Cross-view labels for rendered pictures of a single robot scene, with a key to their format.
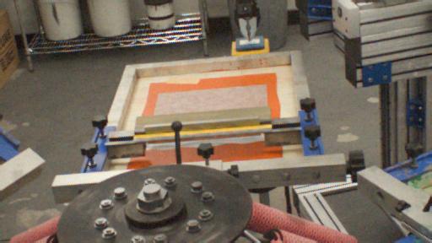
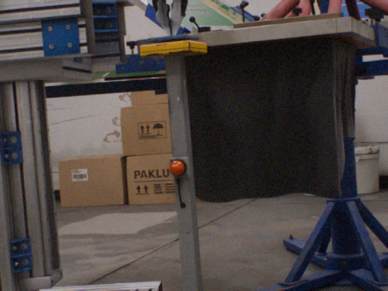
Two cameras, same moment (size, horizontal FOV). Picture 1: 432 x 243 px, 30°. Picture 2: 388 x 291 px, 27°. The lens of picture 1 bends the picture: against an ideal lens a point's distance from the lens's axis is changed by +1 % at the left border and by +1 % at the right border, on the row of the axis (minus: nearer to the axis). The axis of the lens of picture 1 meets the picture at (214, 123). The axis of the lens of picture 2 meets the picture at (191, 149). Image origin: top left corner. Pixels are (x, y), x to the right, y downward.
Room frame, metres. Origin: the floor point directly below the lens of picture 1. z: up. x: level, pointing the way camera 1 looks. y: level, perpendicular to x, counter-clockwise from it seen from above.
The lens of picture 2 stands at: (4.59, 0.38, 0.79)
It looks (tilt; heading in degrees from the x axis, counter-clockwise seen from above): 3 degrees down; 195
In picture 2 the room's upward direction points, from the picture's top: 4 degrees counter-clockwise
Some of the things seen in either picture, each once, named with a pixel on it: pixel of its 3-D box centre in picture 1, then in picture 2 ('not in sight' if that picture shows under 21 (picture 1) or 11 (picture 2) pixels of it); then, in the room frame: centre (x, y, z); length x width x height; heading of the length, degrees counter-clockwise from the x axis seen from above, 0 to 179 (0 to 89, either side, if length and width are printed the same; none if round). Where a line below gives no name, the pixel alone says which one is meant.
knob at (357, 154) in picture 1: (351, 166); not in sight; (1.63, -0.30, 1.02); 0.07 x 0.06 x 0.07; 175
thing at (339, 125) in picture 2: not in sight; (345, 114); (2.18, 0.21, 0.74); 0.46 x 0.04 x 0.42; 175
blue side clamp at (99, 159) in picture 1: (99, 159); (376, 37); (1.89, 0.31, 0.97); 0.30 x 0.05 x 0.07; 175
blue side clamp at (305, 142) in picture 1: (311, 143); not in sight; (1.84, -0.24, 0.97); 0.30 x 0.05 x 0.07; 175
